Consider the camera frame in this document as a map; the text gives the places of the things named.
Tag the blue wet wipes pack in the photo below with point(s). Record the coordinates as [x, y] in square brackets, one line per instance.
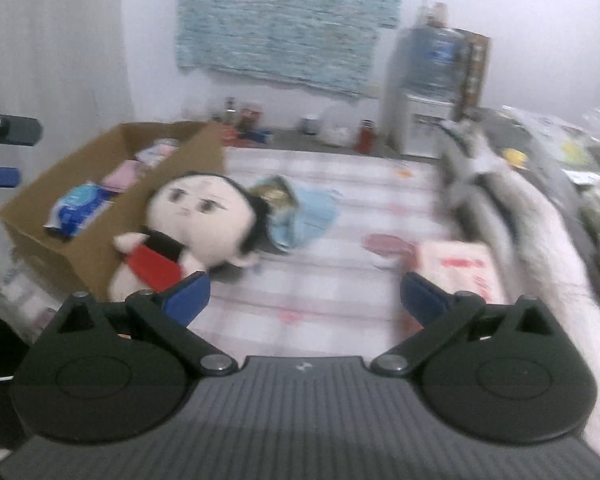
[80, 205]

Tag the black-haired plush doll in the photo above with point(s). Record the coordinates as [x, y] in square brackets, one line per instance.
[200, 210]

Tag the brown cardboard box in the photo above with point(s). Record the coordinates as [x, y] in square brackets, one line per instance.
[80, 260]

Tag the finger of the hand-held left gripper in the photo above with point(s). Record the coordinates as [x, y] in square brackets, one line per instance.
[15, 131]
[0, 178]

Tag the red label jar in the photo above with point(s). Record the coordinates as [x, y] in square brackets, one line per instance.
[251, 119]

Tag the dark glass bottle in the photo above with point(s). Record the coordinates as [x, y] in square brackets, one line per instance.
[230, 110]

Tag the clear plastic bag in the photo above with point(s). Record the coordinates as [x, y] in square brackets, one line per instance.
[555, 130]

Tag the large blue water bottle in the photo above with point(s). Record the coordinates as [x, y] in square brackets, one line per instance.
[435, 60]

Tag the light blue cloth pouch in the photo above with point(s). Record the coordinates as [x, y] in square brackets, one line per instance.
[305, 215]

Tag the plaid bed sheet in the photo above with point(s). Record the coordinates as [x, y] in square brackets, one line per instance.
[330, 200]

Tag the blue wall cloth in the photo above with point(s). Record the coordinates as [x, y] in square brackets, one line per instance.
[280, 20]

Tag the red thermos flask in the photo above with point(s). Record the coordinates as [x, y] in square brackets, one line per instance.
[365, 137]

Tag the white plastic bag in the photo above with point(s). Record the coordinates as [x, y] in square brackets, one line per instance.
[337, 127]

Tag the white water dispenser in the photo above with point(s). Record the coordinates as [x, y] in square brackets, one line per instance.
[420, 130]

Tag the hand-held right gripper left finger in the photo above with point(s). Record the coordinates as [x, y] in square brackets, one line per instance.
[190, 292]

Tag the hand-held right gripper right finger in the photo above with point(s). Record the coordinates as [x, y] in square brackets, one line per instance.
[420, 292]

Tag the pink wet wipes pack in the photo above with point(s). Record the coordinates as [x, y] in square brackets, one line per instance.
[460, 265]

